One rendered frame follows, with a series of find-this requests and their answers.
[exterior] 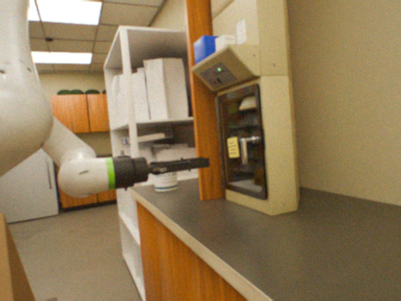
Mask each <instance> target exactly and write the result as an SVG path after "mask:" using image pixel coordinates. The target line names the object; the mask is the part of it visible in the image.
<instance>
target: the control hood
mask: <svg viewBox="0 0 401 301"><path fill-rule="evenodd" d="M219 62H222V64H223V65H224V66H226V67H227V68H228V69H229V70H230V72H231V73H232V74H233V75H234V76H235V77H236V78H237V79H238V80H235V81H232V82H230V83H227V84H225V85H223V86H221V87H219V88H216V89H213V88H212V87H211V86H210V84H209V83H208V82H207V81H206V80H205V79H204V78H203V77H202V76H201V75H200V73H202V72H204V71H206V70H208V69H210V68H212V67H213V66H215V65H217V64H219ZM191 70H192V72H194V73H195V75H197V77H199V79H201V80H202V82H204V83H205V84H206V85H207V87H209V89H211V91H213V92H217V91H220V90H224V89H225V88H230V87H232V86H234V85H236V84H238V83H241V82H244V81H247V80H250V79H252V78H255V77H258V76H260V74H261V68H260V57H259V46H258V45H235V44H228V45H227V46H224V47H223V48H222V49H219V50H218V51H216V52H215V53H214V54H212V55H210V56H209V57H208V58H206V59H204V60H202V61H200V62H199V64H197V65H195V66H194V67H192V69H191Z"/></svg>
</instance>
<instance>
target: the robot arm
mask: <svg viewBox="0 0 401 301"><path fill-rule="evenodd" d="M29 10H30V0H0V177H2V176H3V175H4V174H5V173H7V172H8V171H9V170H11V169H12V168H14V167H15V166H17V165H19V164H20V163H22V162H23V161H24V160H26V159H27V158H29V157H30V156H31V155H34V154H35V153H36V152H37V151H38V150H39V149H42V150H43V151H44V152H45V153H46V154H47V155H48V156H49V157H50V158H51V159H52V160H53V161H54V162H55V163H56V164H57V165H58V166H59V167H60V170H59V174H58V183H59V186H60V188H61V190H62V191H63V192H64V193H65V194H67V195H69V196H72V197H76V198H81V197H86V196H89V195H91V194H96V193H98V192H101V191H109V190H113V189H124V190H125V191H127V189H128V188H129V187H133V186H134V183H135V184H139V183H144V182H147V181H148V178H149V176H148V175H149V174H152V175H160V174H162V175H163V174H165V173H169V172H178V171H184V170H188V171H189V172H190V171H191V170H192V169H198V168H204V167H210V159H209V158H190V159H184V158H181V160H172V161H160V162H155V161H153V162H150V164H148V163H147V160H146V159H145V158H132V159H131V157H130V156H127V155H125V154H124V150H121V156H118V157H115V158H99V159H97V156H96V153H95V151H94V150H93V149H92V148H91V147H89V146H88V145H87V144H86V143H84V142H83V141H81V140H80V139H79V138H78V137H77V136H76V135H74V134H73V133H71V131H69V130H68V129H67V128H66V127H65V126H64V125H63V124H62V123H61V122H60V121H59V120H58V119H57V118H56V117H55V116H54V115H53V112H52V109H51V107H50V105H49V103H48V101H47V98H46V96H45V94H44V91H43V89H42V85H41V83H40V80H39V77H38V75H37V71H36V68H35V63H34V59H32V53H31V49H30V41H29V32H28V16H29Z"/></svg>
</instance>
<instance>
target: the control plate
mask: <svg viewBox="0 0 401 301"><path fill-rule="evenodd" d="M218 69H220V71H219V70H218ZM213 71H214V72H215V73H213ZM200 75H201V76H202V77H203V78H204V79H205V80H206V81H207V82H208V83H209V84H210V86H211V87H212V88H213V89H216V88H219V87H221V86H223V85H225V84H227V83H230V82H232V81H235V80H238V79H237V78H236V77H235V76H234V75H233V74H232V73H231V72H230V70H229V69H228V68H227V67H226V66H224V65H223V64H222V62H219V64H217V65H215V66H213V67H212V68H210V69H208V70H206V71H204V72H202V73H200ZM227 75H228V76H229V77H227ZM224 77H225V78H224ZM216 78H219V79H220V80H221V78H222V80H221V81H222V82H221V83H219V81H218V80H217V79H216ZM214 81H216V82H217V83H214ZM212 83H213V84H212Z"/></svg>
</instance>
